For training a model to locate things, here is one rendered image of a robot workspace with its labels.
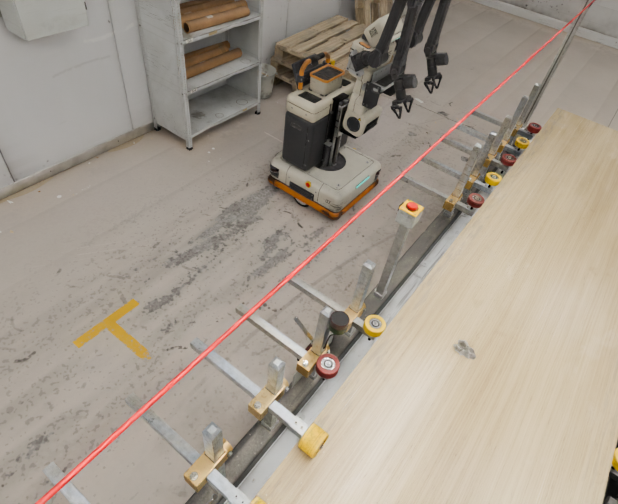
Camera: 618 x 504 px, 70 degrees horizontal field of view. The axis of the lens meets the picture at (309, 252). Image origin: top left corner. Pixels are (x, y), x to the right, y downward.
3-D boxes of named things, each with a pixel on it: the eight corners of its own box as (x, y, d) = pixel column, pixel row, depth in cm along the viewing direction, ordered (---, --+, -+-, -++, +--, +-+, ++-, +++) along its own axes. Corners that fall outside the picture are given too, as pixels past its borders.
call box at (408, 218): (393, 222, 167) (399, 207, 162) (402, 213, 172) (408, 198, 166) (410, 231, 165) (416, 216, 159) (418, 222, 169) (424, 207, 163)
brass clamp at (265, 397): (246, 409, 135) (246, 402, 131) (275, 378, 143) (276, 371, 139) (261, 422, 133) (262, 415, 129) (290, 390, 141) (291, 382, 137)
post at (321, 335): (304, 381, 174) (320, 310, 140) (309, 375, 177) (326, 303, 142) (311, 387, 173) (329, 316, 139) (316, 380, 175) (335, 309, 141)
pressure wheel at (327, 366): (308, 380, 157) (312, 363, 149) (321, 364, 162) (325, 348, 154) (326, 393, 154) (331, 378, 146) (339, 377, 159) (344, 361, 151)
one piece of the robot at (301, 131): (277, 171, 341) (286, 64, 280) (319, 144, 373) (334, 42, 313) (312, 191, 329) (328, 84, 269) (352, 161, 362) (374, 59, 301)
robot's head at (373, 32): (360, 31, 256) (379, 16, 245) (378, 23, 269) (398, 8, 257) (372, 54, 260) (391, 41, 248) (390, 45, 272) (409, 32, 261)
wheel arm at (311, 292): (284, 282, 184) (284, 275, 181) (289, 277, 186) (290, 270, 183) (372, 342, 168) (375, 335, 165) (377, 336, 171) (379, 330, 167)
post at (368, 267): (340, 338, 188) (363, 262, 153) (345, 332, 190) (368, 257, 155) (347, 342, 187) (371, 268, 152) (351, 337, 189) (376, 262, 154)
